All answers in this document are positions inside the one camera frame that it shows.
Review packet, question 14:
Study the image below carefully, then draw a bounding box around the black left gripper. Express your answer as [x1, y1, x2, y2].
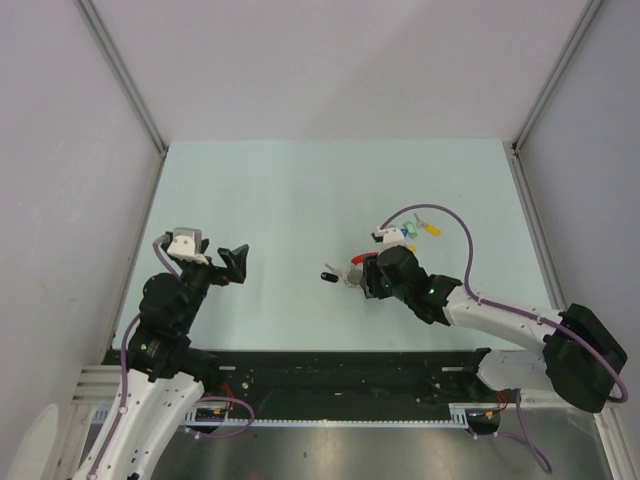
[177, 238, 247, 330]

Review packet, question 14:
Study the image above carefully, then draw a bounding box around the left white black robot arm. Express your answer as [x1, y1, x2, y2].
[74, 229, 249, 479]

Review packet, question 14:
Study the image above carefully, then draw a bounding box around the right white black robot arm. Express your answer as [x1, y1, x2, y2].
[360, 245, 628, 413]

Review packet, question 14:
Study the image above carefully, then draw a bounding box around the green key tag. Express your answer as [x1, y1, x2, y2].
[403, 221, 418, 238]

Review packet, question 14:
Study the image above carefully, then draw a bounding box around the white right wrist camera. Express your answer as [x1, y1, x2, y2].
[371, 227, 406, 251]

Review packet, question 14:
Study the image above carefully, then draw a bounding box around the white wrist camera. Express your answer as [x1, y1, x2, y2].
[152, 227, 210, 265]
[371, 227, 406, 251]

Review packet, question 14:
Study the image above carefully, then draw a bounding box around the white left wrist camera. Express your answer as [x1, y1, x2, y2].
[152, 227, 210, 265]

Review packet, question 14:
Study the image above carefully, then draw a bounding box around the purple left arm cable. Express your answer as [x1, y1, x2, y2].
[74, 237, 256, 480]

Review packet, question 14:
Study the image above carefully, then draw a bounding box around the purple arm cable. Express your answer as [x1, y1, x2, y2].
[377, 202, 630, 474]
[74, 237, 256, 480]

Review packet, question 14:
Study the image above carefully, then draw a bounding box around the black mounting base plate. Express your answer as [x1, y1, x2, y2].
[102, 349, 524, 420]

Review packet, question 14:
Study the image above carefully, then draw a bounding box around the white slotted cable duct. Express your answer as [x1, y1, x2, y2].
[92, 402, 506, 430]

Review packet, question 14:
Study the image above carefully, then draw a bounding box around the aluminium right side rail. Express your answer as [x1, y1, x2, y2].
[504, 143, 569, 309]

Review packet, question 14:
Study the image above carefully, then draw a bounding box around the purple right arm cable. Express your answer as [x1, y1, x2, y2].
[377, 202, 630, 474]

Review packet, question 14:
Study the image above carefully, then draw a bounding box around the aluminium left corner post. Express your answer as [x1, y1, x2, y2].
[73, 0, 168, 160]

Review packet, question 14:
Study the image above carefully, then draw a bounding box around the aluminium corner post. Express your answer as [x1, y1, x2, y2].
[73, 0, 168, 160]
[509, 0, 608, 153]

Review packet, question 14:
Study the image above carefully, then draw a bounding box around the aluminium right corner post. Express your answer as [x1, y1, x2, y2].
[509, 0, 608, 153]

